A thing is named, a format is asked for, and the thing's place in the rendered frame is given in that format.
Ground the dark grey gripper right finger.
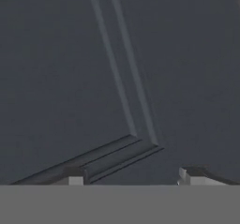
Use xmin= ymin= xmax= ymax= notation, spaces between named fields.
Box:
xmin=177 ymin=166 xmax=240 ymax=187

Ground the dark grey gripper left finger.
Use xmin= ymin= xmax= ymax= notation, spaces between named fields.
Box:
xmin=37 ymin=166 xmax=86 ymax=187

